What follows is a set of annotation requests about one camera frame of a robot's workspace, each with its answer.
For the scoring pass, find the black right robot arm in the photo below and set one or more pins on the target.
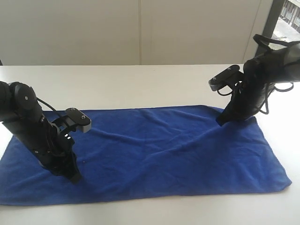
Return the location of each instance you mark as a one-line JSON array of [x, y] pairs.
[[276, 69]]

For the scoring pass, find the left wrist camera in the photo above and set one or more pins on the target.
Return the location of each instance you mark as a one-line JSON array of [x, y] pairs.
[[72, 121]]

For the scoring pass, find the dark window frame post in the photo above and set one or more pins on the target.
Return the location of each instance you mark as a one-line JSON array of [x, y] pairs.
[[267, 16]]

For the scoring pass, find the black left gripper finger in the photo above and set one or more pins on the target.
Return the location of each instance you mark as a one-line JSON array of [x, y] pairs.
[[68, 169]]

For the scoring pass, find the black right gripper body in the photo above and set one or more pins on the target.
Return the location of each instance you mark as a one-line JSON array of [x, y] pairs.
[[243, 101]]

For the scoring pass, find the blue microfibre towel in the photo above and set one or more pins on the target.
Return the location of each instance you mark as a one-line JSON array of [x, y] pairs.
[[146, 153]]

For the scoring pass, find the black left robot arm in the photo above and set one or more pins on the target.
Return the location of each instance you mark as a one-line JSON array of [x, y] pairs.
[[21, 114]]

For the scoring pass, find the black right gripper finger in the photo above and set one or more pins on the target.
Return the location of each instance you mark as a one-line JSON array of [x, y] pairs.
[[228, 115]]

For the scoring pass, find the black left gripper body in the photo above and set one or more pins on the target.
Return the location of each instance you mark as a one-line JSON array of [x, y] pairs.
[[55, 148]]

